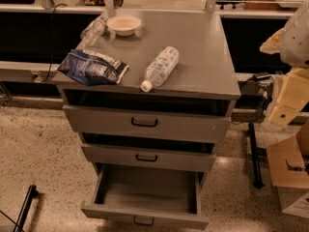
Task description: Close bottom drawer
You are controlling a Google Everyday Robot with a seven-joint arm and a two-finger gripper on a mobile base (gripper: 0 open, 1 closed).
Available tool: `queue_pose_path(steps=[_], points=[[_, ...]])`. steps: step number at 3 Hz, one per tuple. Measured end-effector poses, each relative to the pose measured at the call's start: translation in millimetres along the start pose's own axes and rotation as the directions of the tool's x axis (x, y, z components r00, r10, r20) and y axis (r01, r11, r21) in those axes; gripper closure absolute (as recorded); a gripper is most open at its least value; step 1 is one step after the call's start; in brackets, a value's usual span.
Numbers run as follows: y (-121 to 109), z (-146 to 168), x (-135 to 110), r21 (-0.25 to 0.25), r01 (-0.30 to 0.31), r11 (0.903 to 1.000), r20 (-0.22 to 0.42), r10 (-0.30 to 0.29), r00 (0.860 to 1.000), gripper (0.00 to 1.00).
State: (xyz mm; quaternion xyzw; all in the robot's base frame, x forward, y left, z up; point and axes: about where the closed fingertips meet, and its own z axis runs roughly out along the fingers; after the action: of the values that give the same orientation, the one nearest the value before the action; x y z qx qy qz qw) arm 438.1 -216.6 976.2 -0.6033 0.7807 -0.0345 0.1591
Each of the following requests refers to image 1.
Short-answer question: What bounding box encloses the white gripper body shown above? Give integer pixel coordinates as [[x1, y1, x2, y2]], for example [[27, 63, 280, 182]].
[[277, 68, 309, 111]]

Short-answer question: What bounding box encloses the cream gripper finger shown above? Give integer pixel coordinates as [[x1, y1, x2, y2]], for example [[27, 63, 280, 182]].
[[268, 105, 298, 127]]

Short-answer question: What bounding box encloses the grey bottom drawer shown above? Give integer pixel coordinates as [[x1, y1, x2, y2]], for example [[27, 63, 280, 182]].
[[81, 164, 209, 230]]

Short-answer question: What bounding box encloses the grey drawer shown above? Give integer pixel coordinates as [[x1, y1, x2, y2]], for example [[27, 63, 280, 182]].
[[64, 89, 230, 144], [81, 164, 209, 230], [81, 133, 215, 172]]

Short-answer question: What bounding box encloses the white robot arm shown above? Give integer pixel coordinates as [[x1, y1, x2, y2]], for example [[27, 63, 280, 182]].
[[260, 1, 309, 127]]

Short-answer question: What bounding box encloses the grey top drawer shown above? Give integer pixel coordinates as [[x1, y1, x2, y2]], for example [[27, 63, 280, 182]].
[[64, 89, 230, 144]]

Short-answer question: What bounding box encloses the grey drawer cabinet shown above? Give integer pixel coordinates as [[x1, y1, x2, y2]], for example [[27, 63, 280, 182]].
[[51, 9, 241, 176]]

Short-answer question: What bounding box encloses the grey middle drawer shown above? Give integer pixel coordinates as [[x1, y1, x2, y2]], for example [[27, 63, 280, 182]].
[[81, 133, 215, 172]]

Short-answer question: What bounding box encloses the cardboard box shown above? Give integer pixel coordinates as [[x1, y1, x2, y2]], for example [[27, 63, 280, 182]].
[[267, 122, 309, 218]]

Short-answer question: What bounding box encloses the black stand leg right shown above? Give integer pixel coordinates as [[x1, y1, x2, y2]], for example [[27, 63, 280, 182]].
[[248, 123, 264, 189]]

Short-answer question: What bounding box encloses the black stand leg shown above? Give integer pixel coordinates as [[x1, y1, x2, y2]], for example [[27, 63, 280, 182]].
[[248, 123, 264, 189], [13, 185, 39, 232]]

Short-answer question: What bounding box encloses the clear plastic water bottle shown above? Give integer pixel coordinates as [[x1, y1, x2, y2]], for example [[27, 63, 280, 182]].
[[140, 46, 180, 92]]

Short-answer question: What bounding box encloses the white bowl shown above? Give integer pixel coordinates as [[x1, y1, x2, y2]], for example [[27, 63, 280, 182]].
[[107, 15, 142, 37]]

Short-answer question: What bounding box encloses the blue chip bag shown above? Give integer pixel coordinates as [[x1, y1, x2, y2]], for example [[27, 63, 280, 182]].
[[57, 49, 129, 86]]

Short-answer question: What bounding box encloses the black stand leg left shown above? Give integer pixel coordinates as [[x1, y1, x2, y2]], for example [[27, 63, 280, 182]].
[[13, 185, 39, 232]]

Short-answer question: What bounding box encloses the black power adapter with cable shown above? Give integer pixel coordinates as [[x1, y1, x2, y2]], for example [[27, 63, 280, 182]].
[[232, 72, 274, 125]]

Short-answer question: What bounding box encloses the black cable left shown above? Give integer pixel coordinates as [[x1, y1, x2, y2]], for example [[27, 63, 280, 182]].
[[42, 2, 69, 83]]

